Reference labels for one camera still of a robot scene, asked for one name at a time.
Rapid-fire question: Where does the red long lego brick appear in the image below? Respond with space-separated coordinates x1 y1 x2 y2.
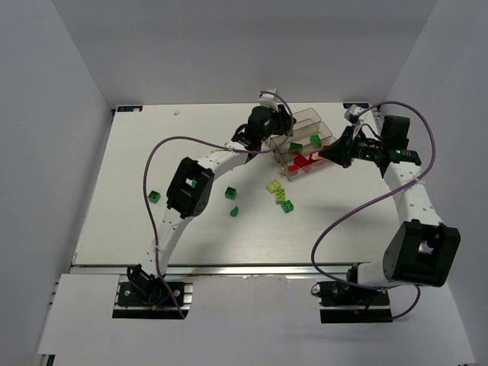
294 154 311 169

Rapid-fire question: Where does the long dark green lego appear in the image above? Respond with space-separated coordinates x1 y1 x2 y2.
310 134 323 149

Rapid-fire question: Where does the red rounded flower lego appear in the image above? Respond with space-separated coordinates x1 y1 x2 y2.
309 151 323 162

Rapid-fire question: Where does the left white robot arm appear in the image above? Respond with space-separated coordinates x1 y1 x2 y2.
143 102 296 279

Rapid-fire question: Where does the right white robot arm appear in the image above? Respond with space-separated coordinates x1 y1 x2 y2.
319 115 461 288

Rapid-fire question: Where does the far clear plastic container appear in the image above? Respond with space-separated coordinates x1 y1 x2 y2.
290 108 321 145

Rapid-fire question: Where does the clear plastic container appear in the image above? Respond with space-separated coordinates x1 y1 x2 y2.
267 121 336 162
290 108 321 145
274 136 336 181

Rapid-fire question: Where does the middle clear plastic container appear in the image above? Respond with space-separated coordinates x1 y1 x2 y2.
267 121 336 162

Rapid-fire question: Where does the right blue table label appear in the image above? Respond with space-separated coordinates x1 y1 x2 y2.
342 102 370 109

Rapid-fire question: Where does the blue table label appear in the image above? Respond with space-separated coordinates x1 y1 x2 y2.
116 105 143 113
342 102 370 109

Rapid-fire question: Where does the near clear plastic container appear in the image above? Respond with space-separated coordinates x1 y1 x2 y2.
274 136 336 181

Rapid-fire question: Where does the pale yellow-green lego right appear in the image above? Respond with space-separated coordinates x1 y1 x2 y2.
265 179 281 194

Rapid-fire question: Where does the light green lego upturned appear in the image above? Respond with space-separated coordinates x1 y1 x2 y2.
274 188 287 204

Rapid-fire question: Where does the green square lego right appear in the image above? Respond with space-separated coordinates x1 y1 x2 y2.
281 200 294 214

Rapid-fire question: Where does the green square lego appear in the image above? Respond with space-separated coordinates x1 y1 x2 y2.
225 187 237 200
281 200 294 214

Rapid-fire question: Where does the green square lego centre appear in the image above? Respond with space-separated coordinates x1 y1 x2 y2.
225 187 237 200

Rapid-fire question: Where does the small green sloped lego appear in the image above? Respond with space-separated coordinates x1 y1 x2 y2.
230 207 239 217

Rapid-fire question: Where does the green lego left edge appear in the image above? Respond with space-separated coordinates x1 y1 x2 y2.
147 191 161 204

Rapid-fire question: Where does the left blue table label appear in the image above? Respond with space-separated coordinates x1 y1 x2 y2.
116 105 143 113

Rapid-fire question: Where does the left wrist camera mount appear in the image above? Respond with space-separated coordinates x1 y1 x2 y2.
258 88 278 111

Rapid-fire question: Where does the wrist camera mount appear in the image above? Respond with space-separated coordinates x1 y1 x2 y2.
344 104 364 133
258 88 278 111

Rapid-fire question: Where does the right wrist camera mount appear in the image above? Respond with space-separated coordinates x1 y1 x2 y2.
344 104 364 133

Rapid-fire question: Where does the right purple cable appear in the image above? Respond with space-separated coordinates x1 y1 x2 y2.
311 101 436 323

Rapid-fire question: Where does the purple cable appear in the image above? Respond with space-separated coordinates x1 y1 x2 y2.
143 89 294 319
311 101 436 323

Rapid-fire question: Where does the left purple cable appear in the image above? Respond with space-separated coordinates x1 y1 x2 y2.
143 89 294 319

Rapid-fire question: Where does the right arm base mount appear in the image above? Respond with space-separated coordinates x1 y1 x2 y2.
310 263 393 324

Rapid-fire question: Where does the aluminium table rail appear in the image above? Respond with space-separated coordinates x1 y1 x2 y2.
68 262 367 278

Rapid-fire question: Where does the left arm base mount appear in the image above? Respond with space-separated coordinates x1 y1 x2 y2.
112 265 193 320

